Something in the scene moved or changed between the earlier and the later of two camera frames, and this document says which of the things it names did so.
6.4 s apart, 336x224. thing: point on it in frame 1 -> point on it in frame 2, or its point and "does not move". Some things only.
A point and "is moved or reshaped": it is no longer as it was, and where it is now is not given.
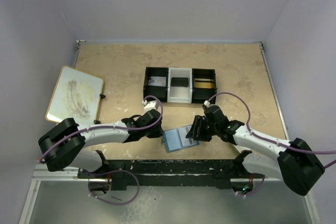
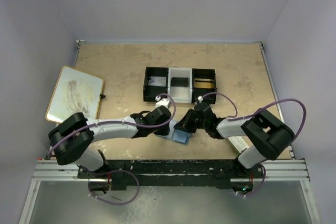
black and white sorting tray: (172, 85) does not move
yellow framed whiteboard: (76, 95) does not move
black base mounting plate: (168, 174) does not move
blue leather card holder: (175, 139) is moved or reshaped
